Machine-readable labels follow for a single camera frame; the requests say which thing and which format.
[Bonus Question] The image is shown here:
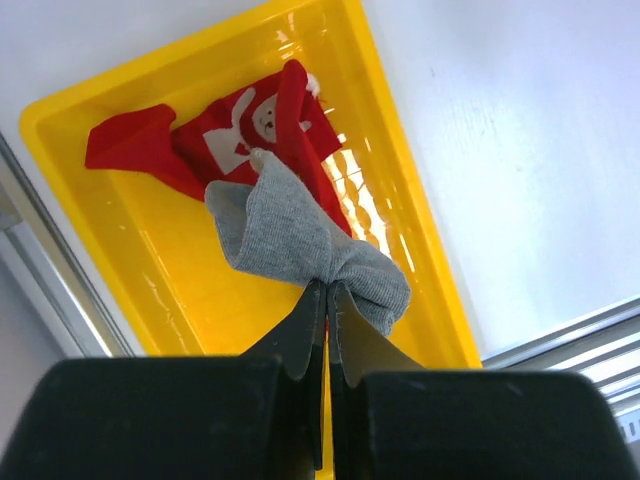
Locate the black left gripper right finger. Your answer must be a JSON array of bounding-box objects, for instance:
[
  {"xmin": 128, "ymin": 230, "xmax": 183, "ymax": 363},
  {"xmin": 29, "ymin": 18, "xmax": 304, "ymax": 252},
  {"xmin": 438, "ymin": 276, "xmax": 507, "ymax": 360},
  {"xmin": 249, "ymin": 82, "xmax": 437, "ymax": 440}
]
[{"xmin": 327, "ymin": 283, "xmax": 639, "ymax": 479}]

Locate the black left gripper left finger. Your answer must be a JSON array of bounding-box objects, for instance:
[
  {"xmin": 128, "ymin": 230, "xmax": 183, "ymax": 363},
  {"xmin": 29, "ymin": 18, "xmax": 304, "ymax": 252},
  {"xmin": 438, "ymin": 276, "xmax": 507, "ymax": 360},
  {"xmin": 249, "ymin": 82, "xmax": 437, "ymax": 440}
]
[{"xmin": 1, "ymin": 281, "xmax": 327, "ymax": 479}]

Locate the yellow plastic tray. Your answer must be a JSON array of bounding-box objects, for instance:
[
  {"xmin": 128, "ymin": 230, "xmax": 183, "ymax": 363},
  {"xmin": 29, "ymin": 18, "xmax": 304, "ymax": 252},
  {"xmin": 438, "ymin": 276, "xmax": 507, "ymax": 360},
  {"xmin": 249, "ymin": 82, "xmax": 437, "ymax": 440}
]
[{"xmin": 21, "ymin": 1, "xmax": 480, "ymax": 371}]

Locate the red santa sock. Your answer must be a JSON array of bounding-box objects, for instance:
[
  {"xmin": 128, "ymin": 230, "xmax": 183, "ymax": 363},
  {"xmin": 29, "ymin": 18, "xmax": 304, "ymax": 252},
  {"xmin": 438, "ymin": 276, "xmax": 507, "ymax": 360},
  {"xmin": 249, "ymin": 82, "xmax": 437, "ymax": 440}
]
[
  {"xmin": 84, "ymin": 104, "xmax": 206, "ymax": 201},
  {"xmin": 171, "ymin": 60, "xmax": 351, "ymax": 234}
]

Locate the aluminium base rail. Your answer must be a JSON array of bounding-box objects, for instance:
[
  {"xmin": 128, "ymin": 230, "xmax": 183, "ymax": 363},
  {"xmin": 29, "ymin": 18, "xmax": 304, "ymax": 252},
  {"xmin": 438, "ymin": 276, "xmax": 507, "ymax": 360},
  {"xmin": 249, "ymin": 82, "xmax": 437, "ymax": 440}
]
[{"xmin": 483, "ymin": 297, "xmax": 639, "ymax": 403}]

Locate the slotted grey cable duct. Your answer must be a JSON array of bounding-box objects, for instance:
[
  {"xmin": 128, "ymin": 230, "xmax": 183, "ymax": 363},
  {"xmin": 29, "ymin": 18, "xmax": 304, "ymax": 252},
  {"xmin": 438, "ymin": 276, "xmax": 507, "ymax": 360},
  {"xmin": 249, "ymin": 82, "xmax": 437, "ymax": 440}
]
[{"xmin": 615, "ymin": 406, "xmax": 640, "ymax": 446}]

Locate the aluminium left frame post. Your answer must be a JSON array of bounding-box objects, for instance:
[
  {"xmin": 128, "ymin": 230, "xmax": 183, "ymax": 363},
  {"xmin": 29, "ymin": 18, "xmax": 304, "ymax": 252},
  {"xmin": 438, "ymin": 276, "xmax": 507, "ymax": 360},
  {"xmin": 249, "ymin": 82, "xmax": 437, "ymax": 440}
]
[{"xmin": 1, "ymin": 139, "xmax": 146, "ymax": 357}]

